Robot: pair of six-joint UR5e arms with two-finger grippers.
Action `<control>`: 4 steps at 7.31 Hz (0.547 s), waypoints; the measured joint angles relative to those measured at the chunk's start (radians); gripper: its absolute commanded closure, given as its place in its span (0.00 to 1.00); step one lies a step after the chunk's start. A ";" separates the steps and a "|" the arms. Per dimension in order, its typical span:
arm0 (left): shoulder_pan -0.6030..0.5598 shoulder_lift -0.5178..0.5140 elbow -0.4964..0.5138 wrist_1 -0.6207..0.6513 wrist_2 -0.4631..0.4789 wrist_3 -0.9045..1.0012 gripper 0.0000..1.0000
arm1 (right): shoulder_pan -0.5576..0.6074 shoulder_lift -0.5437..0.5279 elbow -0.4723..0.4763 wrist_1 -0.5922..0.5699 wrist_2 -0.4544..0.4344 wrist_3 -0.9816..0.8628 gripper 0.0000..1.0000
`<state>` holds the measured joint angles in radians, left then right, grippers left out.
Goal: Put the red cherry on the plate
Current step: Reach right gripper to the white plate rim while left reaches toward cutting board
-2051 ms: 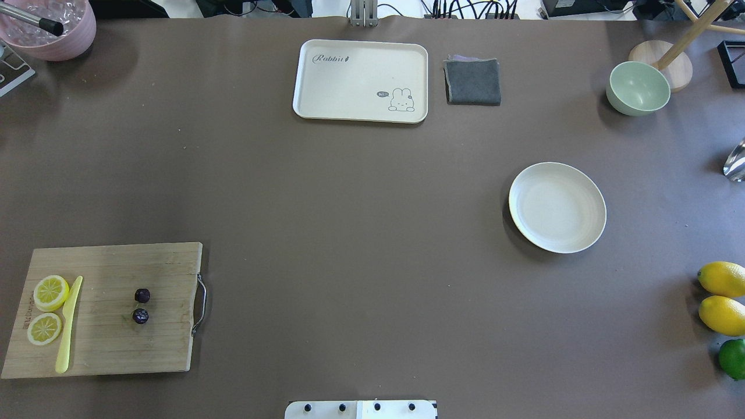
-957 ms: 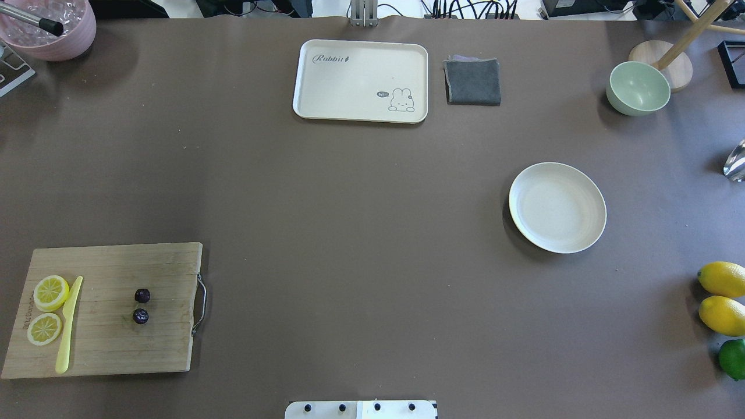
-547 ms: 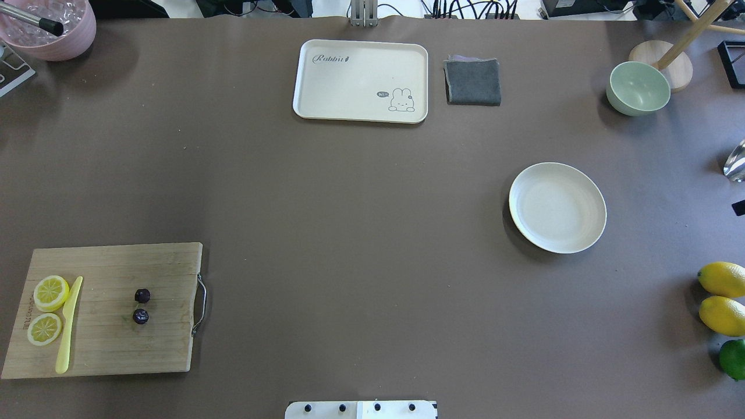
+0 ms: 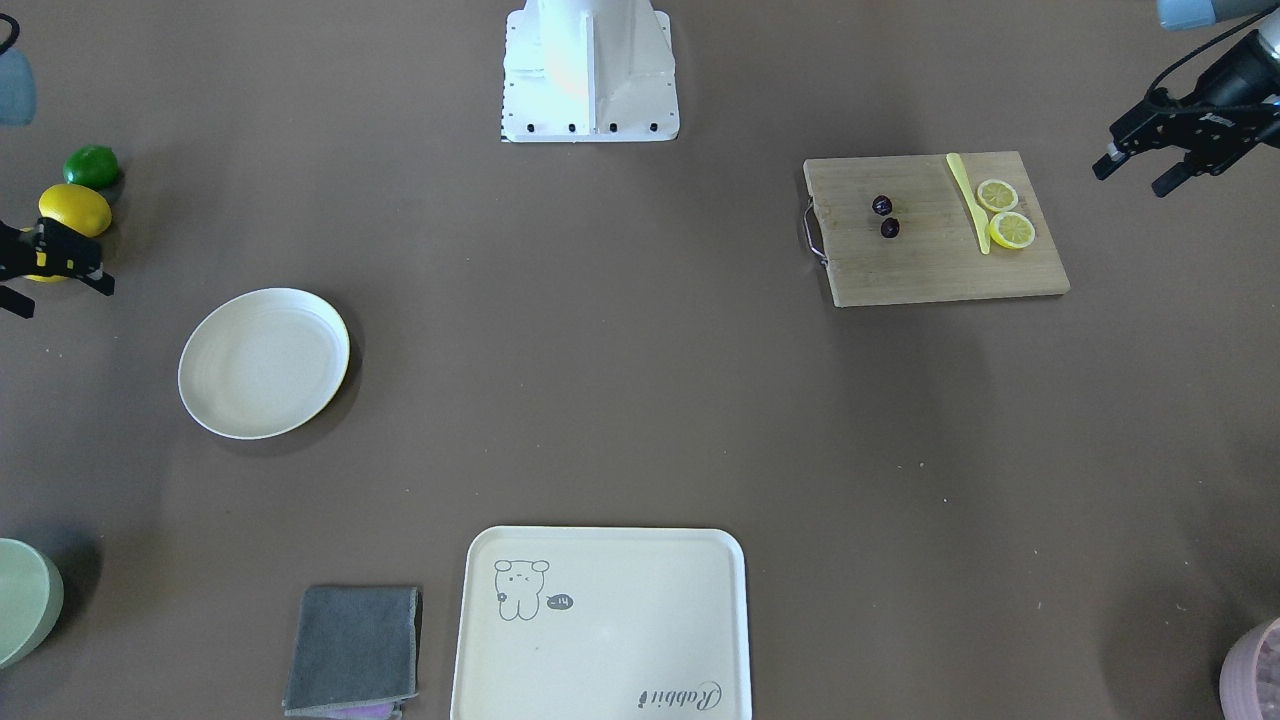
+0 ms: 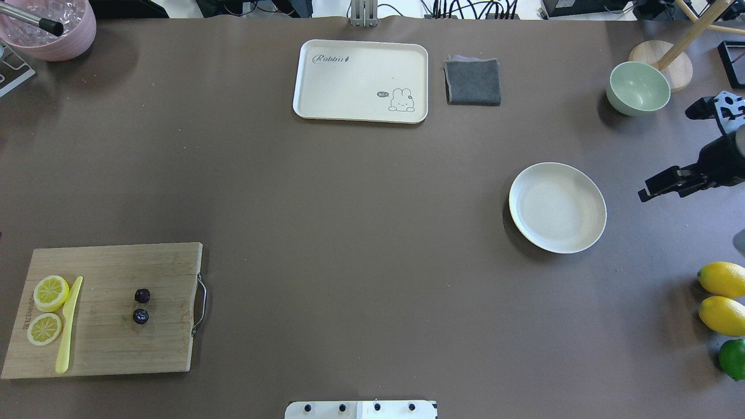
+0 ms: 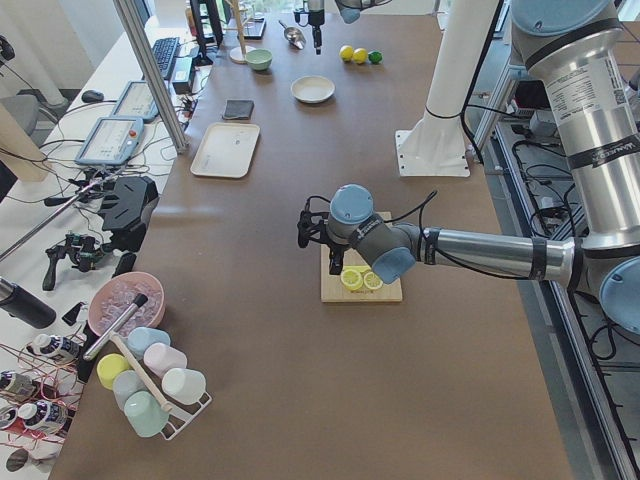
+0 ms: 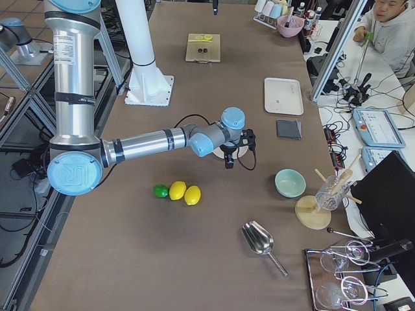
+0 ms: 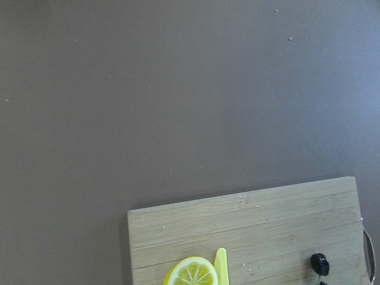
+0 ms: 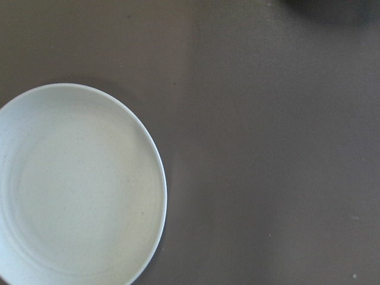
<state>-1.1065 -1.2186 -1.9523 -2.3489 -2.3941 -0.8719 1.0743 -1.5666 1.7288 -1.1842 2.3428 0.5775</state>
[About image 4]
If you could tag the cream rabbit tray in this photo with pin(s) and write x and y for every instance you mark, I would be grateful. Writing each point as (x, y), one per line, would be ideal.
(603, 623)

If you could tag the yellow lemon outer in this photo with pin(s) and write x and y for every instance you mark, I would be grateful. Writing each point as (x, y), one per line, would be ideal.
(27, 235)

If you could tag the green lime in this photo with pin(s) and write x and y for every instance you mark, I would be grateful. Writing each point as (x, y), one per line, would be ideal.
(92, 166)

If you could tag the bamboo cutting board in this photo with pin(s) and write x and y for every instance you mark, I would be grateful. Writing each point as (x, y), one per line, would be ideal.
(936, 257)

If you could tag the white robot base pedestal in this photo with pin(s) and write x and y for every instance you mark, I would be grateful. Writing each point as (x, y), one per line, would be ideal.
(589, 72)

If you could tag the yellow lemon near lime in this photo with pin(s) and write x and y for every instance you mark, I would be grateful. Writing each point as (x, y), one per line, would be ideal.
(80, 208)

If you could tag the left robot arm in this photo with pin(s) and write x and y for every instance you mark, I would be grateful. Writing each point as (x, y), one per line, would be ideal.
(1180, 15)

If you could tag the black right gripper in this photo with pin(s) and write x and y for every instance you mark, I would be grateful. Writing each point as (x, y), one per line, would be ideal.
(52, 252)

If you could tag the yellow plastic knife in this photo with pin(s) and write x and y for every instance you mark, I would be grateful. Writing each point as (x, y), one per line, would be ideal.
(979, 216)

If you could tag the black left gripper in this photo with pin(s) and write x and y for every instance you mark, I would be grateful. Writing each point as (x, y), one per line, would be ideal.
(1238, 73)

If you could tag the pink ice bowl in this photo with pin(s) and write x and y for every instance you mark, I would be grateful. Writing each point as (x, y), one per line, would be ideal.
(1249, 679)

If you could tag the lemon slice lower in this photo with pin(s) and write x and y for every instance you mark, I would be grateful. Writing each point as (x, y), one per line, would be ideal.
(1011, 230)

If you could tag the lemon slice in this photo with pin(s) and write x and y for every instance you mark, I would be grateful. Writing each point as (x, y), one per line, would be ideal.
(1011, 230)
(997, 196)

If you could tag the green bowl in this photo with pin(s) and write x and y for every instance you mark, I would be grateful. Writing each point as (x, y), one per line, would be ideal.
(32, 596)

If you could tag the cream round plate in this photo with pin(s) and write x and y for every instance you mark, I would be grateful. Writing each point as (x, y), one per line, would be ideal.
(263, 364)

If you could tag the lemon slice upper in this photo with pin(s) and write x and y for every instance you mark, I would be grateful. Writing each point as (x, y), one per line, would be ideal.
(997, 196)

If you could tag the grey folded cloth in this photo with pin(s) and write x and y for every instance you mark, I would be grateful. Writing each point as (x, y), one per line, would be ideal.
(355, 652)

